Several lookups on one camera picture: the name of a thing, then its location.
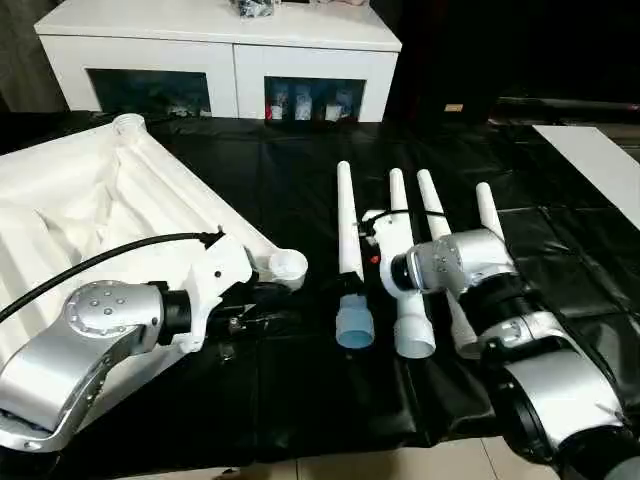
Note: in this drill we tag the white plastic table leg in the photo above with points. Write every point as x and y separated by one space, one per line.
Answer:
432 205
415 335
348 225
490 210

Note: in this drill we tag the white plastic table top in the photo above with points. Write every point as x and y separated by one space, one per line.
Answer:
75 200

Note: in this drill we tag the black mat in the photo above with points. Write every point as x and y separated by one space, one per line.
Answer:
280 400

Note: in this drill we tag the white plastic bottle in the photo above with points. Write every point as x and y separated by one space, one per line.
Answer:
303 105
336 110

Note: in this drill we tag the small yellow label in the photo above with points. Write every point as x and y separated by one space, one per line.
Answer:
453 107

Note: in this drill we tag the red and white bottle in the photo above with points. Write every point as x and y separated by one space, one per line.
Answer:
277 107

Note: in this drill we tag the flat white board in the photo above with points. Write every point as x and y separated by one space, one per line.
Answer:
590 160

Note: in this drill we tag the white cabinet with glass doors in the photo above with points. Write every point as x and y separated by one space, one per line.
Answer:
220 55

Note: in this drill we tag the black and white bundle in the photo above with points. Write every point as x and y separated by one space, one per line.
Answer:
252 7

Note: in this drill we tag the grey-green curtain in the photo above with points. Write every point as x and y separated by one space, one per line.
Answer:
17 55

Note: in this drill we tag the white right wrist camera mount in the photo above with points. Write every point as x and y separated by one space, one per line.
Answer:
390 245

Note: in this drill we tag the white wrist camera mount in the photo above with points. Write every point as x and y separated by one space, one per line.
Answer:
215 285
390 245

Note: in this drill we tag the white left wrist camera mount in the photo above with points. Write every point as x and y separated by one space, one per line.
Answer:
215 285

